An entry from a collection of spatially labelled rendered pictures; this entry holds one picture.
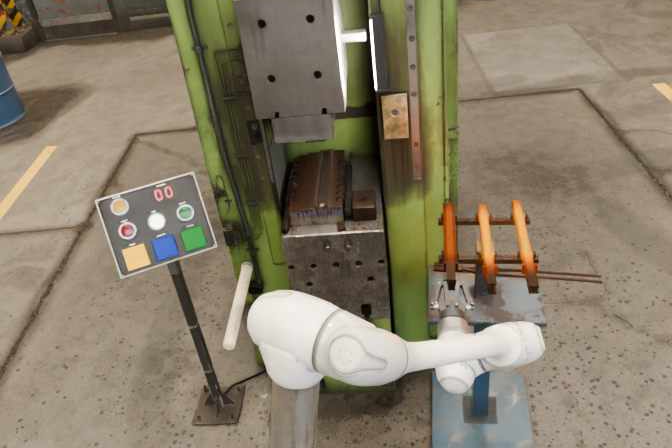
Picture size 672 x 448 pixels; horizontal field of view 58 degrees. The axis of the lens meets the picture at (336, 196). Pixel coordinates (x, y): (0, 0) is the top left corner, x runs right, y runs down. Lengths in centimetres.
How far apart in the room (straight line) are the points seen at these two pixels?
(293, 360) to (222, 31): 124
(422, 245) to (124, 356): 166
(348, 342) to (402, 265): 148
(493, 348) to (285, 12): 113
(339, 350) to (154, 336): 233
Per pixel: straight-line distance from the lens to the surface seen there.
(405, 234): 247
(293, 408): 132
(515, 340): 161
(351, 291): 240
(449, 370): 165
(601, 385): 297
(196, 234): 218
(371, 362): 113
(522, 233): 211
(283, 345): 122
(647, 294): 344
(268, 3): 192
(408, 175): 231
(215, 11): 210
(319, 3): 190
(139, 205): 218
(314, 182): 238
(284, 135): 208
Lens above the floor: 224
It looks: 33 degrees down
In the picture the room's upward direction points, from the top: 7 degrees counter-clockwise
